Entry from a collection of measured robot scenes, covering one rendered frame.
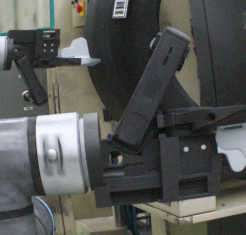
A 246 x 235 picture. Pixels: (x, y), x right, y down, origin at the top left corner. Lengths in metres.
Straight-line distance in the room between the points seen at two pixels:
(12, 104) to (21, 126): 1.44
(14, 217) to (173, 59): 0.20
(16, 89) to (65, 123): 1.45
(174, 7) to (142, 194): 1.21
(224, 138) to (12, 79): 1.50
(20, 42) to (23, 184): 0.81
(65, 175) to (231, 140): 0.15
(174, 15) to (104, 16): 0.43
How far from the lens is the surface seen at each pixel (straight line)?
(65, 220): 2.07
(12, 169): 0.60
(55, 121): 0.61
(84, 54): 1.42
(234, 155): 0.69
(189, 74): 1.80
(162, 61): 0.61
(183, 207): 1.42
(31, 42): 1.40
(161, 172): 0.60
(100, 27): 1.42
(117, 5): 1.37
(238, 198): 1.57
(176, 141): 0.60
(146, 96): 0.60
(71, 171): 0.60
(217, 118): 0.57
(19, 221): 0.62
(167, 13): 1.79
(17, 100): 2.05
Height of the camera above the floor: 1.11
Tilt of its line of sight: 3 degrees down
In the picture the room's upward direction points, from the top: 5 degrees counter-clockwise
